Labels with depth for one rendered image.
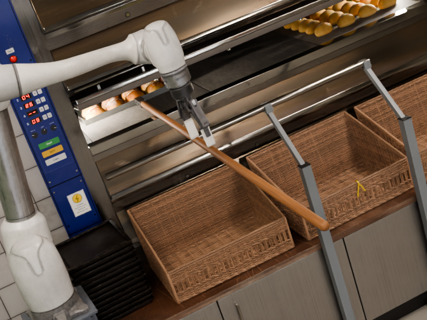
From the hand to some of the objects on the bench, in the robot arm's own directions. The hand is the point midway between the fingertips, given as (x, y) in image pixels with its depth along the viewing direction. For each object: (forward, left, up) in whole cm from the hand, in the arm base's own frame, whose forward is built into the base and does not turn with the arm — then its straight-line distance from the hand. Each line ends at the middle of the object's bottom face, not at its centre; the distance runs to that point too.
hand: (202, 138), depth 265 cm
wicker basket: (+9, +61, -76) cm, 98 cm away
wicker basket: (+69, +57, -76) cm, 118 cm away
